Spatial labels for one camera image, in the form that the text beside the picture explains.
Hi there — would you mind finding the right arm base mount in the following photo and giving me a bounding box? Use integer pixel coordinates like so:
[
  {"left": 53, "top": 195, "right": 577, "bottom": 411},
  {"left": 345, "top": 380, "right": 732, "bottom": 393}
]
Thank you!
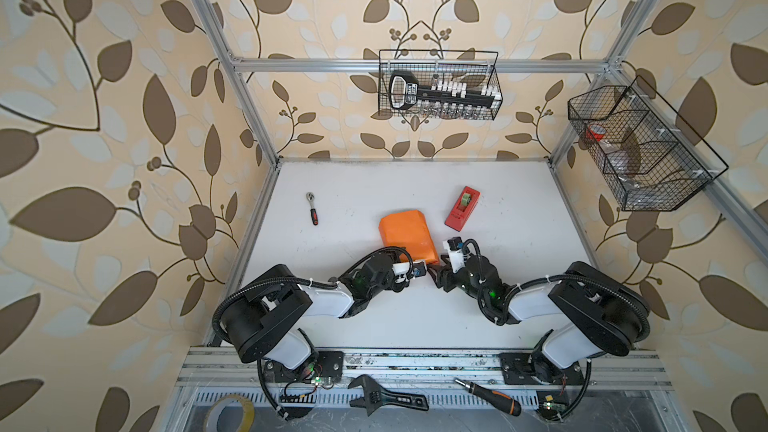
[{"left": 498, "top": 352, "right": 585, "bottom": 386}]

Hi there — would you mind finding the clear packing tape roll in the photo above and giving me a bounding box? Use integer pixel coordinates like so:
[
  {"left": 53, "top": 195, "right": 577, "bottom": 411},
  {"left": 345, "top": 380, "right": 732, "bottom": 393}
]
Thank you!
[{"left": 203, "top": 394, "right": 255, "bottom": 432}]

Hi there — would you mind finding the black orange screwdriver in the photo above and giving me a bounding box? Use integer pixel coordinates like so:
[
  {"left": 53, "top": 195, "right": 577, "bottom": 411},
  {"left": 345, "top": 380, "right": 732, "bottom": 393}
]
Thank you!
[{"left": 454, "top": 378, "right": 522, "bottom": 417}]

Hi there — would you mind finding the black wire basket right wall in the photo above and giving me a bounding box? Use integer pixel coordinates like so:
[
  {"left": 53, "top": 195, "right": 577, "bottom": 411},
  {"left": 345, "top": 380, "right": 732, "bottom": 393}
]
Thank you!
[{"left": 568, "top": 76, "right": 729, "bottom": 212}]

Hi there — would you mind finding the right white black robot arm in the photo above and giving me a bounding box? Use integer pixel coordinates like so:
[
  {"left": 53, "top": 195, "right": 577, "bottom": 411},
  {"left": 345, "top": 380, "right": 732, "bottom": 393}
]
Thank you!
[{"left": 429, "top": 254, "right": 651, "bottom": 370}]

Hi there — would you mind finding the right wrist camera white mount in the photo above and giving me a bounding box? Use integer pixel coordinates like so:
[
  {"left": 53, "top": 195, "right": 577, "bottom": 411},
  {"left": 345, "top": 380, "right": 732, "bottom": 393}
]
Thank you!
[{"left": 443, "top": 236, "right": 481, "bottom": 273}]

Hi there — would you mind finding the aluminium front rail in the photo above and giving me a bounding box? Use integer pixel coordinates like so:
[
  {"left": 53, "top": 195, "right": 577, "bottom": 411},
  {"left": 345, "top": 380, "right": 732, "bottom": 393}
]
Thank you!
[{"left": 173, "top": 346, "right": 679, "bottom": 391}]

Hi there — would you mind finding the black socket set holder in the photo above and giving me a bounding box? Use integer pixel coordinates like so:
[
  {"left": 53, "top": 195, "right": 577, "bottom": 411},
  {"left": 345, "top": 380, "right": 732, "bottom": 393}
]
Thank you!
[{"left": 384, "top": 71, "right": 503, "bottom": 113}]

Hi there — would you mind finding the black wire basket back wall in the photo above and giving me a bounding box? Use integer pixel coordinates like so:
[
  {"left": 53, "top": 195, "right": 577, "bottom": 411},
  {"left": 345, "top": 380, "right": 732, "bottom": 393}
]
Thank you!
[{"left": 378, "top": 48, "right": 504, "bottom": 121}]

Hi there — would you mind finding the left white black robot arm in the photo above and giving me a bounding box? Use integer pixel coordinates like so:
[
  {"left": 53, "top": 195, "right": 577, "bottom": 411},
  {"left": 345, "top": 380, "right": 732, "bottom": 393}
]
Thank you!
[{"left": 211, "top": 246, "right": 426, "bottom": 371}]

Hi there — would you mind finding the red cap in basket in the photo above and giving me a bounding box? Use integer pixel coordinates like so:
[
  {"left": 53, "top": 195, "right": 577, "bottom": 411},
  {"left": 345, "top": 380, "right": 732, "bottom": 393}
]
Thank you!
[{"left": 584, "top": 123, "right": 606, "bottom": 143}]

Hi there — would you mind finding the black adjustable wrench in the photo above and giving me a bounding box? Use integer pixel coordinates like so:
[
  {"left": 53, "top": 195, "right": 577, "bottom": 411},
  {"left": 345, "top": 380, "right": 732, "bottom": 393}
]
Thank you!
[{"left": 348, "top": 374, "right": 430, "bottom": 416}]

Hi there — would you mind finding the red tape dispenser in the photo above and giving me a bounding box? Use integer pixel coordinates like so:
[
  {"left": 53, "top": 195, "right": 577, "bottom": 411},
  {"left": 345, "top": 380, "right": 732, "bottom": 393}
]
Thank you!
[{"left": 445, "top": 186, "right": 481, "bottom": 232}]

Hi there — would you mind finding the small red-handled ratchet wrench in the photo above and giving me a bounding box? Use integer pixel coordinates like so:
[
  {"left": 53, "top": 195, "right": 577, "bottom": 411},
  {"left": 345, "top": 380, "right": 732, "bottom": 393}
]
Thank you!
[{"left": 306, "top": 192, "right": 319, "bottom": 226}]

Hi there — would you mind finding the black wire basket wall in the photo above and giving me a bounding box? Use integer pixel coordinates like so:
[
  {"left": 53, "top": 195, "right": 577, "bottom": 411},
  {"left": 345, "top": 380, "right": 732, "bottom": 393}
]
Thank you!
[
  {"left": 378, "top": 48, "right": 504, "bottom": 121},
  {"left": 568, "top": 76, "right": 729, "bottom": 212}
]

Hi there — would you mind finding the yellow orange wrapping paper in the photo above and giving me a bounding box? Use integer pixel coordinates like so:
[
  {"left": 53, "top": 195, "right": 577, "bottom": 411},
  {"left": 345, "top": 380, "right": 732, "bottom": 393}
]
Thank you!
[{"left": 379, "top": 210, "right": 439, "bottom": 264}]

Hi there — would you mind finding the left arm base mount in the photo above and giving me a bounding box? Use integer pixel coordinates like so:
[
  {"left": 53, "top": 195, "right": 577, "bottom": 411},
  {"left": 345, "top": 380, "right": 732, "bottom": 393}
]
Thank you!
[{"left": 264, "top": 350, "right": 345, "bottom": 387}]

